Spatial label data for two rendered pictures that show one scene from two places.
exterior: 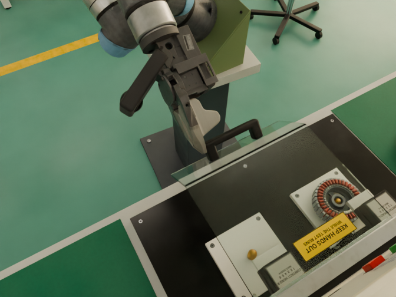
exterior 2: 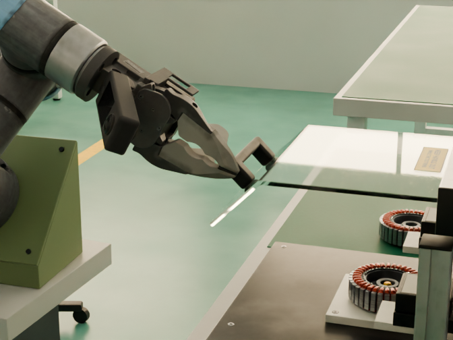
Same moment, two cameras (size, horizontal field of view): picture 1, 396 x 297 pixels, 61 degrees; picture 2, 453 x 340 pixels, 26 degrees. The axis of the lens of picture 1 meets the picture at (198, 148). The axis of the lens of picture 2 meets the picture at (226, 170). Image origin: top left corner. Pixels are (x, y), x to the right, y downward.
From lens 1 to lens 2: 0.88 m
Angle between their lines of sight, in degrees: 51
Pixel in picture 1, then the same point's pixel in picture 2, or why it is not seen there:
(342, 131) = (308, 249)
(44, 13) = not seen: outside the picture
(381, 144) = (365, 249)
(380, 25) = (170, 268)
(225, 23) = (42, 176)
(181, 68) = (156, 79)
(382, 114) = (331, 227)
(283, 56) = not seen: outside the picture
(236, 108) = not seen: outside the picture
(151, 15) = (87, 34)
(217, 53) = (50, 224)
